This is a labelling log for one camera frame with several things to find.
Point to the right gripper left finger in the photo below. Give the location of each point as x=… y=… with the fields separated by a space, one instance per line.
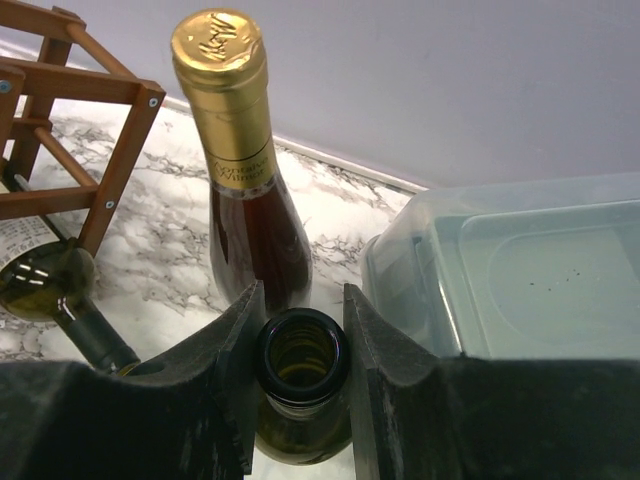
x=188 y=413

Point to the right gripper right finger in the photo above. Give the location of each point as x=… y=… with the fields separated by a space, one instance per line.
x=418 y=416

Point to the green bottle rack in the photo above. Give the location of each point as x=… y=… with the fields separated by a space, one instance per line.
x=47 y=276
x=302 y=363

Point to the dark bottle gold foil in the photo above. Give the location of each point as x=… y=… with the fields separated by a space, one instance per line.
x=256 y=233

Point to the translucent green plastic toolbox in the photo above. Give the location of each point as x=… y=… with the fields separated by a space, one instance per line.
x=543 y=269

